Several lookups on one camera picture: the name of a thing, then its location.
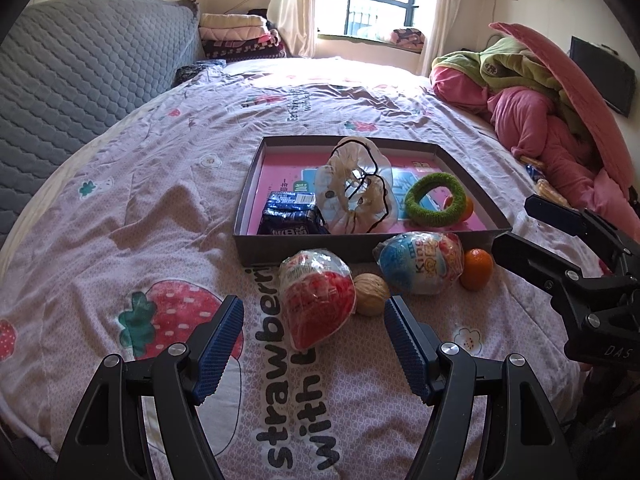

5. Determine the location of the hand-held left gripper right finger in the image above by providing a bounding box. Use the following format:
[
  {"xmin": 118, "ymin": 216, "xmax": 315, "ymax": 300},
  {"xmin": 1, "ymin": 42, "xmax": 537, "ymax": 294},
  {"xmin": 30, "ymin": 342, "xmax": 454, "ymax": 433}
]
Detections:
[{"xmin": 382, "ymin": 294, "xmax": 571, "ymax": 480}]

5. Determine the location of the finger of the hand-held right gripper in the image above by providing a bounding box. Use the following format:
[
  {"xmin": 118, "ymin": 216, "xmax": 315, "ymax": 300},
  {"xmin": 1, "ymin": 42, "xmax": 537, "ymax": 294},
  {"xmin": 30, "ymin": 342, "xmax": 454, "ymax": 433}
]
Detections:
[
  {"xmin": 491, "ymin": 232, "xmax": 627, "ymax": 317},
  {"xmin": 525, "ymin": 195, "xmax": 640, "ymax": 273}
]

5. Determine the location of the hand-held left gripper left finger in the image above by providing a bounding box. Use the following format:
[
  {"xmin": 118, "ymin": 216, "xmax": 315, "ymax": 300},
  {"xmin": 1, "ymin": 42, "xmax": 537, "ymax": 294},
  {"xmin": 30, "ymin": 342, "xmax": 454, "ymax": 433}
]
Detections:
[{"xmin": 55, "ymin": 294, "xmax": 246, "ymax": 480}]

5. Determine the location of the orange tangerine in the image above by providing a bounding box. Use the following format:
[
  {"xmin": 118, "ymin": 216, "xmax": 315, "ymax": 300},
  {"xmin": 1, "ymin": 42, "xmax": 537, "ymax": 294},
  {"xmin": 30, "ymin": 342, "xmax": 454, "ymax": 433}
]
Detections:
[
  {"xmin": 442, "ymin": 194, "xmax": 474, "ymax": 223},
  {"xmin": 459, "ymin": 248, "xmax": 495, "ymax": 292}
]

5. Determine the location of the brown walnut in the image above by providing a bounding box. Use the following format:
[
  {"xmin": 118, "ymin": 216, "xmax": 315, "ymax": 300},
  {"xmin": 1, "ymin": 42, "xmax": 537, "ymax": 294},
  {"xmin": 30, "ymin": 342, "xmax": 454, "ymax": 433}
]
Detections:
[{"xmin": 353, "ymin": 273, "xmax": 391, "ymax": 317}]

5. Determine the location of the blue egg-shaped toy packet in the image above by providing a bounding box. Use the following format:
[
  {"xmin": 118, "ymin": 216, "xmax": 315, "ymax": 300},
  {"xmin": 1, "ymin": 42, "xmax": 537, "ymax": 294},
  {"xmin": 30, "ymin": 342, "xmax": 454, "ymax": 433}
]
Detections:
[{"xmin": 374, "ymin": 231, "xmax": 466, "ymax": 296}]

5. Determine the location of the red egg-shaped toy packet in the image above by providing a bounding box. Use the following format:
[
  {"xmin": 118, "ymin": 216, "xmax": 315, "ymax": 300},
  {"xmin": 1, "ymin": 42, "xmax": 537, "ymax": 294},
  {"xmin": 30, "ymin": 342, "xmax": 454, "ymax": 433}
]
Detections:
[{"xmin": 278, "ymin": 249, "xmax": 357, "ymax": 352}]

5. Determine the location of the grey cardboard box tray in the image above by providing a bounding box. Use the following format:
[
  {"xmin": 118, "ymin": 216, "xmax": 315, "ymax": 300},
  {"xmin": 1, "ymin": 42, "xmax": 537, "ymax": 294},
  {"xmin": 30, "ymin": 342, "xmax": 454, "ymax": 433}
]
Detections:
[{"xmin": 232, "ymin": 135, "xmax": 513, "ymax": 268}]

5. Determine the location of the green fuzzy scrunchie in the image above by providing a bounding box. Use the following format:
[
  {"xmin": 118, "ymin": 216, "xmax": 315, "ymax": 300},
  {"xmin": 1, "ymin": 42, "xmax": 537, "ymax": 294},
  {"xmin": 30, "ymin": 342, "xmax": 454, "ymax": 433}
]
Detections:
[{"xmin": 404, "ymin": 172, "xmax": 468, "ymax": 226}]

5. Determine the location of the white scrunchie with black trim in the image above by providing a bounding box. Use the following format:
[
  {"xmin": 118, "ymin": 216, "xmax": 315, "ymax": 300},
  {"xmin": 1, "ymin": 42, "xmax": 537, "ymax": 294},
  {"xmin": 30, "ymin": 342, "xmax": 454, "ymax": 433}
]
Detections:
[{"xmin": 314, "ymin": 136, "xmax": 400, "ymax": 235}]

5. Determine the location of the yellow biscuit packet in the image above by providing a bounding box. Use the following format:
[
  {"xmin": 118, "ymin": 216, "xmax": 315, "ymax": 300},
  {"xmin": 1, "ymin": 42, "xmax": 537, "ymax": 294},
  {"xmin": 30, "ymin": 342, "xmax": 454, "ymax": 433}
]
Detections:
[{"xmin": 535, "ymin": 180, "xmax": 571, "ymax": 208}]

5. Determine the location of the pink quilt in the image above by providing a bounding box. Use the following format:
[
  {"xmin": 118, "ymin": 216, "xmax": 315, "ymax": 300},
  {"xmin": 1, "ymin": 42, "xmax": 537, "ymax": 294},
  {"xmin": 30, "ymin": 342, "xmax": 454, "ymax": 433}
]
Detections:
[{"xmin": 429, "ymin": 65, "xmax": 636, "ymax": 221}]

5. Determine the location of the pink and green blanket pile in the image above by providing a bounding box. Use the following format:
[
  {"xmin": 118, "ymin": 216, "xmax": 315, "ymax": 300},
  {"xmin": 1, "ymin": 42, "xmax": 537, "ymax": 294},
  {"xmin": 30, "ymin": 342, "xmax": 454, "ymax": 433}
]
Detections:
[{"xmin": 489, "ymin": 21, "xmax": 629, "ymax": 211}]

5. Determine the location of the black television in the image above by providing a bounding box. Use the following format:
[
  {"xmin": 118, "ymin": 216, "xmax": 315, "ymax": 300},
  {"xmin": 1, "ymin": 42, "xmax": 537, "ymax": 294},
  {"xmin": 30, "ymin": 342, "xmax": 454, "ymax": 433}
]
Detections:
[{"xmin": 568, "ymin": 36, "xmax": 637, "ymax": 118}]

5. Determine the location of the strawberry printed bed sheet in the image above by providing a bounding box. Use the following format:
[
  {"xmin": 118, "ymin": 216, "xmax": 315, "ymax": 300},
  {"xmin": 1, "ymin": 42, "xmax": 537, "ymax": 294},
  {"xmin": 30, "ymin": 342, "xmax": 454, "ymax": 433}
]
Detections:
[{"xmin": 0, "ymin": 57, "xmax": 611, "ymax": 480}]

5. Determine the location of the patterned windowsill cushion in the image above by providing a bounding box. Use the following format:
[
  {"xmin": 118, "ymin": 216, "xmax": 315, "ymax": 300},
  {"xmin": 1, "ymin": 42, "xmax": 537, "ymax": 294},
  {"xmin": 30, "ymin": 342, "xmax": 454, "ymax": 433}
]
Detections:
[{"xmin": 391, "ymin": 27, "xmax": 427, "ymax": 51}]

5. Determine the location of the cream curtain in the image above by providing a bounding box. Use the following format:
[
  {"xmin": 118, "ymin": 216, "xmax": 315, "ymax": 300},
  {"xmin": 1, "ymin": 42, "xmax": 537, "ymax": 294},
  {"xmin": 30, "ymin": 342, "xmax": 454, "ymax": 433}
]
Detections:
[
  {"xmin": 422, "ymin": 0, "xmax": 469, "ymax": 76},
  {"xmin": 265, "ymin": 0, "xmax": 326, "ymax": 59}
]

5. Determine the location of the dark blue cloth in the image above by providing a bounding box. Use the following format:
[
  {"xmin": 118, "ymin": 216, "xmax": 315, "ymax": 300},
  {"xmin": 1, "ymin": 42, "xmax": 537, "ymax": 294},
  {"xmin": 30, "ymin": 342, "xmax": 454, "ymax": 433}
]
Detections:
[{"xmin": 175, "ymin": 60, "xmax": 227, "ymax": 86}]

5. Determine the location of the grey quilted headboard cover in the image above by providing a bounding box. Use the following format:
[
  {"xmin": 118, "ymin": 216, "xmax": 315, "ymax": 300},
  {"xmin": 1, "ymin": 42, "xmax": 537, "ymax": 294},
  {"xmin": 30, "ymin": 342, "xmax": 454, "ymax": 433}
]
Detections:
[{"xmin": 0, "ymin": 0, "xmax": 201, "ymax": 241}]

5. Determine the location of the dark patterned folded blanket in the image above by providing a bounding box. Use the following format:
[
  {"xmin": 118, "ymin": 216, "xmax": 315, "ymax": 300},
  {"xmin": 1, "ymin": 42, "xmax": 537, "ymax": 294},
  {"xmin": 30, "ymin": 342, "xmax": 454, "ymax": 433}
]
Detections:
[{"xmin": 202, "ymin": 30, "xmax": 287, "ymax": 61}]

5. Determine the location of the cream folded quilt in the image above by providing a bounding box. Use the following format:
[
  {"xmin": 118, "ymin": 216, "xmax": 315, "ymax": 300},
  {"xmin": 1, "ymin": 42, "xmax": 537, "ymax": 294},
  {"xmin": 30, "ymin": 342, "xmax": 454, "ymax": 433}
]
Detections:
[{"xmin": 199, "ymin": 12, "xmax": 269, "ymax": 41}]

